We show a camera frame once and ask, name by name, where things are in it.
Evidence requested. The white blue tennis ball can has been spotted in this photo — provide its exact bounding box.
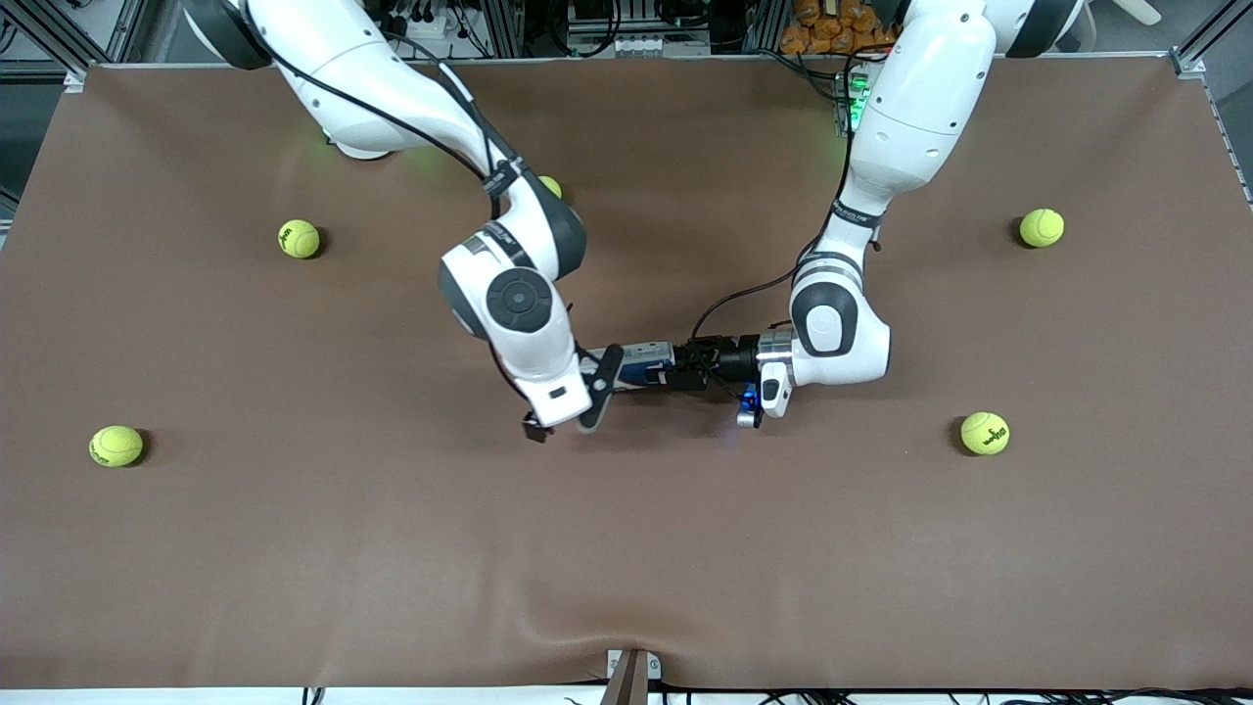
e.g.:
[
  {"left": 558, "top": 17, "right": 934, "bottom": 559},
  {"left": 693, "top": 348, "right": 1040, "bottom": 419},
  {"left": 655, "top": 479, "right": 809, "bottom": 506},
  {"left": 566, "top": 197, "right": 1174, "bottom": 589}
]
[{"left": 578, "top": 341, "right": 678, "bottom": 393}]

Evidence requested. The brown table mat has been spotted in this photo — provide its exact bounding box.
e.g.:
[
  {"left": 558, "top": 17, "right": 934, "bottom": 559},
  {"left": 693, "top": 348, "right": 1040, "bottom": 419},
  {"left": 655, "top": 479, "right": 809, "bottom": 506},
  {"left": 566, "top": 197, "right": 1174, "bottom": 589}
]
[{"left": 0, "top": 57, "right": 1253, "bottom": 691}]

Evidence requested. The white connector block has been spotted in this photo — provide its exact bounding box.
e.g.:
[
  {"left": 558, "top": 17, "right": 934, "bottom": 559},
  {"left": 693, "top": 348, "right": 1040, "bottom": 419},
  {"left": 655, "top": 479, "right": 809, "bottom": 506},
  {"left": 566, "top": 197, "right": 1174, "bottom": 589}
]
[{"left": 566, "top": 34, "right": 678, "bottom": 58}]

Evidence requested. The pile of orange items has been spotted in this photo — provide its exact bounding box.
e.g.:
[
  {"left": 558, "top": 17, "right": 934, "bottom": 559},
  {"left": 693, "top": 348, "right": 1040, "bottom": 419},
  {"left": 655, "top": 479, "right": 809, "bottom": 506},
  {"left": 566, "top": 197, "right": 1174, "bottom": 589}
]
[{"left": 778, "top": 0, "right": 906, "bottom": 56}]

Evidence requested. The white power strip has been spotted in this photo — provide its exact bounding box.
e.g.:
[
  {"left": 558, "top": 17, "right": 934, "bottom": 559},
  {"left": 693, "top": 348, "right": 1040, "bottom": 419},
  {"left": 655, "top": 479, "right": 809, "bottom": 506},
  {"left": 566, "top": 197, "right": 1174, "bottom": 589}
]
[{"left": 392, "top": 8, "right": 463, "bottom": 42}]

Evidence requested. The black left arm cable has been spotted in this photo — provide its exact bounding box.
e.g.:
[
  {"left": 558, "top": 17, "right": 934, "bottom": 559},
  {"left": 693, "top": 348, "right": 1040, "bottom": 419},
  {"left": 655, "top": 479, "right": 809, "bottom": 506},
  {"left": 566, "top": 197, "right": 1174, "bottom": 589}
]
[{"left": 690, "top": 181, "right": 882, "bottom": 339}]

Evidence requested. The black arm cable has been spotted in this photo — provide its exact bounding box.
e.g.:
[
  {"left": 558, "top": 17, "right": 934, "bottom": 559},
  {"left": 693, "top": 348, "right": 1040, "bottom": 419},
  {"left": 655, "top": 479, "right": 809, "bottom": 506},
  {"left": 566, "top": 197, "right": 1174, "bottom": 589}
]
[
  {"left": 240, "top": 20, "right": 520, "bottom": 197},
  {"left": 690, "top": 181, "right": 882, "bottom": 339}
]

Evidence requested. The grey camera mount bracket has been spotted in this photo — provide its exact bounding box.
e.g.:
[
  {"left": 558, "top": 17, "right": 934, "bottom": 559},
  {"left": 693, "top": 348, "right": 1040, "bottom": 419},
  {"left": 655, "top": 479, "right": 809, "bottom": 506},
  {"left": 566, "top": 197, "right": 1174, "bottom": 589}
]
[{"left": 605, "top": 648, "right": 663, "bottom": 705}]

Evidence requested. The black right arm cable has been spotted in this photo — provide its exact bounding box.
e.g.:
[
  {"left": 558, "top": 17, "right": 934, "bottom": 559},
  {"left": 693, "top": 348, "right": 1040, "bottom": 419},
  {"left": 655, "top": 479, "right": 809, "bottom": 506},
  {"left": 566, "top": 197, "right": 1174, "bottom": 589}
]
[{"left": 240, "top": 20, "right": 520, "bottom": 197}]

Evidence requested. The aluminium frame strut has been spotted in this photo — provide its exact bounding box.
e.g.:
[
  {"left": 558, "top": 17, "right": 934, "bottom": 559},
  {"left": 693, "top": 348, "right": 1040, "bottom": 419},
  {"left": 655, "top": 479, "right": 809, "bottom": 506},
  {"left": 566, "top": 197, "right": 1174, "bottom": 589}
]
[
  {"left": 1170, "top": 0, "right": 1253, "bottom": 81},
  {"left": 0, "top": 0, "right": 148, "bottom": 94}
]

